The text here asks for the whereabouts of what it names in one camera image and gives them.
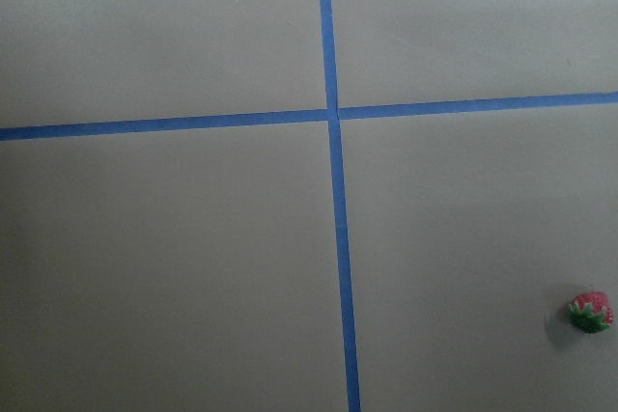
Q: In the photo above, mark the red strawberry with green leaves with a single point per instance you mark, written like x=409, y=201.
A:
x=591, y=312

